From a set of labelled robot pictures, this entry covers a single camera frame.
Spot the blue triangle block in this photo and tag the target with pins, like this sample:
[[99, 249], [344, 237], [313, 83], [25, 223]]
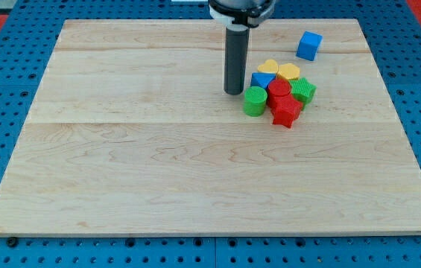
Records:
[[261, 79]]

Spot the yellow hexagon block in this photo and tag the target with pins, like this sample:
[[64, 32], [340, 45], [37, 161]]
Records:
[[288, 71]]

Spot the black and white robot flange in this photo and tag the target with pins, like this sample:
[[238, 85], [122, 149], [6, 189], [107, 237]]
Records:
[[241, 13]]

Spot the red star block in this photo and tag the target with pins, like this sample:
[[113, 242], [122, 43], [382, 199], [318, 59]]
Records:
[[286, 110]]

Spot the blue cube block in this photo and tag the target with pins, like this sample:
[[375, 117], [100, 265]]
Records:
[[308, 45]]

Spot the light wooden board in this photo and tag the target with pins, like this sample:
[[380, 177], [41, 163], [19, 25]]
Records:
[[130, 134]]

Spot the yellow heart block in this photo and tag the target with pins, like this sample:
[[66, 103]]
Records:
[[269, 66]]

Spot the red cylinder block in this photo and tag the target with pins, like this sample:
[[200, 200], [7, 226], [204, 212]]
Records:
[[277, 88]]

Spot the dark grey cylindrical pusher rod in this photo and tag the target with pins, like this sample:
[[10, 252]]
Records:
[[236, 45]]

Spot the green cylinder block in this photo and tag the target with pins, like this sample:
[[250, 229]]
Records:
[[255, 98]]

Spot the green star block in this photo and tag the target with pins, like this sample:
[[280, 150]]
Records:
[[302, 90]]

